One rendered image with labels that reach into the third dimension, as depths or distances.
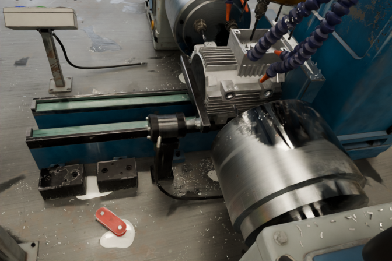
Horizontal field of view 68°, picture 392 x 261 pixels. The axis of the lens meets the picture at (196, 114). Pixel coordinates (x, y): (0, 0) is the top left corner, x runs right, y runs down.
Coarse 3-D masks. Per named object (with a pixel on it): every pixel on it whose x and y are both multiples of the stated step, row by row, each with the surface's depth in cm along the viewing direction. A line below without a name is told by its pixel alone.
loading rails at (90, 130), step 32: (64, 96) 79; (96, 96) 80; (128, 96) 83; (160, 96) 85; (64, 128) 73; (96, 128) 74; (128, 128) 76; (192, 128) 79; (64, 160) 77; (96, 160) 80
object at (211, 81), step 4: (196, 48) 75; (208, 76) 67; (212, 76) 67; (276, 76) 72; (280, 76) 72; (284, 76) 72; (208, 80) 67; (212, 80) 67; (216, 80) 68; (276, 80) 72; (280, 80) 72; (284, 80) 72; (208, 84) 67; (212, 84) 67; (216, 84) 68
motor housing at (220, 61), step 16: (208, 48) 72; (224, 48) 73; (192, 64) 81; (208, 64) 69; (224, 64) 70; (240, 80) 71; (256, 80) 72; (272, 80) 73; (208, 96) 69; (240, 96) 71; (256, 96) 72; (272, 96) 74; (208, 112) 72; (240, 112) 75
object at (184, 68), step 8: (184, 56) 81; (184, 64) 79; (184, 72) 78; (192, 72) 77; (192, 80) 75; (192, 88) 73; (192, 96) 72; (200, 96) 71; (192, 104) 72; (200, 104) 69; (200, 112) 68; (200, 120) 66; (208, 120) 66; (200, 128) 67; (208, 128) 66
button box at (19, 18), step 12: (12, 12) 75; (24, 12) 76; (36, 12) 77; (48, 12) 78; (60, 12) 78; (72, 12) 79; (12, 24) 76; (24, 24) 77; (36, 24) 77; (48, 24) 78; (60, 24) 79; (72, 24) 80
